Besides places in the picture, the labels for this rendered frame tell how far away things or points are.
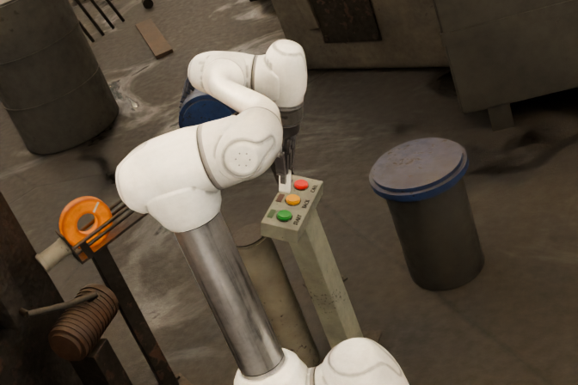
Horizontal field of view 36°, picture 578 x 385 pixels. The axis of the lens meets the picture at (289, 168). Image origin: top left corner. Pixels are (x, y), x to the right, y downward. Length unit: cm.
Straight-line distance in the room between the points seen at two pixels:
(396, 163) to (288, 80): 81
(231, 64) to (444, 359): 115
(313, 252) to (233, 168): 100
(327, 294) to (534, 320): 64
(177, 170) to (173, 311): 178
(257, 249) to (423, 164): 62
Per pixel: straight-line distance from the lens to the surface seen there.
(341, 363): 186
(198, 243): 172
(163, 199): 167
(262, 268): 260
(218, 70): 212
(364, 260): 322
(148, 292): 354
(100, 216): 265
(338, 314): 269
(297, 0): 454
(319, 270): 259
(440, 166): 278
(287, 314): 271
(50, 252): 263
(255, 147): 158
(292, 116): 221
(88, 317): 262
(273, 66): 214
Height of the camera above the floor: 187
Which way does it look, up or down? 28 degrees down
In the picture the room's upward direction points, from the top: 21 degrees counter-clockwise
